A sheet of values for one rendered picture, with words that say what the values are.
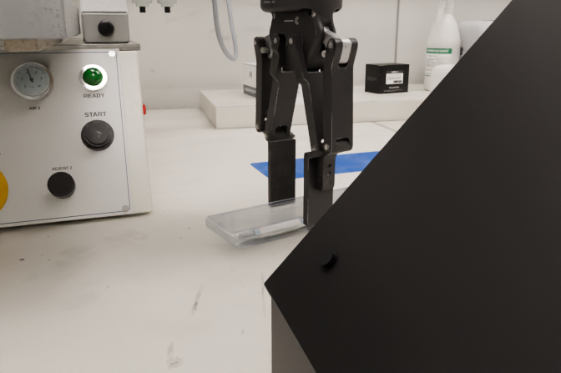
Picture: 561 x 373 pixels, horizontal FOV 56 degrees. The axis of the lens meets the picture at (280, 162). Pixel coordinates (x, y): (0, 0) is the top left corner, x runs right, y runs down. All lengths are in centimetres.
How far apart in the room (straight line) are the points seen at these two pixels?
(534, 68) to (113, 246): 39
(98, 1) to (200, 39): 74
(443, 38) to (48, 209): 102
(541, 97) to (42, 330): 33
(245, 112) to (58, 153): 55
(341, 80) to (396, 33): 108
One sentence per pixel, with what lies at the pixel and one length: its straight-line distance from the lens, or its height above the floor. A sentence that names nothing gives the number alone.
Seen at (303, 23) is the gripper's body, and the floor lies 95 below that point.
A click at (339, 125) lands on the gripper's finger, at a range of 45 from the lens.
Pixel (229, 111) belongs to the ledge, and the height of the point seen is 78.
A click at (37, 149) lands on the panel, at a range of 60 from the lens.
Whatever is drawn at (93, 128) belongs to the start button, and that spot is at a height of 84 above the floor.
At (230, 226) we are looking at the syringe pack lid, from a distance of 48.
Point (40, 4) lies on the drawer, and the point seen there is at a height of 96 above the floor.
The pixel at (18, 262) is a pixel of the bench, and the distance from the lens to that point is 51.
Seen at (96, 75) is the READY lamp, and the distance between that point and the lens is 61.
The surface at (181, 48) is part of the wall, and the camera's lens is 136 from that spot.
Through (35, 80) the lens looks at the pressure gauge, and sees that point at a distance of 60.
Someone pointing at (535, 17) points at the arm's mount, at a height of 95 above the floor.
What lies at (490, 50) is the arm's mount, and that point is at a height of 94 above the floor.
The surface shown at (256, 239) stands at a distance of 49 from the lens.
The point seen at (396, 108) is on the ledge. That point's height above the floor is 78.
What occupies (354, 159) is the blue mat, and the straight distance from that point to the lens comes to 81.
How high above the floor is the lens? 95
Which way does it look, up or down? 14 degrees down
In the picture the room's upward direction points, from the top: straight up
